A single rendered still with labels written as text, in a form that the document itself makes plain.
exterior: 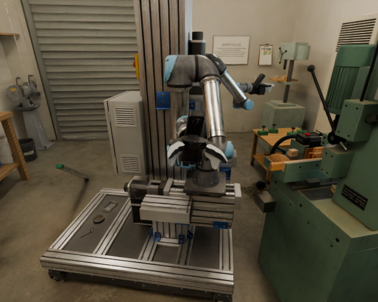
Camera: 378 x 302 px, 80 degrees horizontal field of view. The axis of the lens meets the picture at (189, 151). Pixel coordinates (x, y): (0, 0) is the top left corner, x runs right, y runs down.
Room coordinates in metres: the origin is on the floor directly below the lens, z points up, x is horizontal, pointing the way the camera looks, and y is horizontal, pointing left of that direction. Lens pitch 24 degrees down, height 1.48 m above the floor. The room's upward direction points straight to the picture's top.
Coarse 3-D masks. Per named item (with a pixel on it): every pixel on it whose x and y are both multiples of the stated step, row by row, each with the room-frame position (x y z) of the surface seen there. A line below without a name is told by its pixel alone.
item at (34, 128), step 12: (24, 84) 3.63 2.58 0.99; (36, 84) 3.70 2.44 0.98; (12, 96) 3.25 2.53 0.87; (24, 96) 3.28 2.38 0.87; (24, 108) 3.34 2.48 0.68; (24, 120) 3.38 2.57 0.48; (36, 120) 3.43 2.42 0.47; (36, 132) 3.38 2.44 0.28; (36, 144) 3.36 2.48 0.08; (48, 144) 3.48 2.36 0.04
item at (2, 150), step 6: (0, 138) 2.76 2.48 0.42; (6, 138) 2.70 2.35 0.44; (0, 144) 2.57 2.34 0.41; (6, 144) 2.64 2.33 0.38; (0, 150) 2.55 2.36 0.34; (6, 150) 2.62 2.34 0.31; (0, 156) 2.54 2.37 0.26; (6, 156) 2.59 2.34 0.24; (0, 162) 2.53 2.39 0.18; (6, 162) 2.57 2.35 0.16; (12, 162) 2.65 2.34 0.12
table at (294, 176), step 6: (288, 156) 1.21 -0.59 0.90; (300, 156) 1.21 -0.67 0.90; (264, 162) 1.21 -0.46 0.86; (270, 162) 1.15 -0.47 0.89; (276, 174) 1.08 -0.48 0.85; (282, 174) 1.03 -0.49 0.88; (288, 174) 1.02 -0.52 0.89; (294, 174) 1.02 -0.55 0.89; (300, 174) 1.03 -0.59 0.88; (306, 174) 1.04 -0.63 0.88; (312, 174) 1.05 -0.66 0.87; (318, 174) 1.05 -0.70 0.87; (324, 174) 1.06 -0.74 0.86; (282, 180) 1.02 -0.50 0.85; (288, 180) 1.02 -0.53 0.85; (294, 180) 1.03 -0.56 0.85; (300, 180) 1.03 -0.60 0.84
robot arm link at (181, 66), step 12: (168, 60) 1.02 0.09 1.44; (180, 60) 1.02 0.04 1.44; (192, 60) 1.02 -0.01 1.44; (168, 72) 1.00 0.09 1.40; (180, 72) 1.00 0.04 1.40; (192, 72) 1.01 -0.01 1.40; (168, 84) 1.03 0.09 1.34; (180, 84) 1.00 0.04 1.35; (192, 84) 1.06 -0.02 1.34; (180, 96) 1.02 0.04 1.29; (180, 108) 1.02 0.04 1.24; (168, 144) 1.06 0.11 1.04
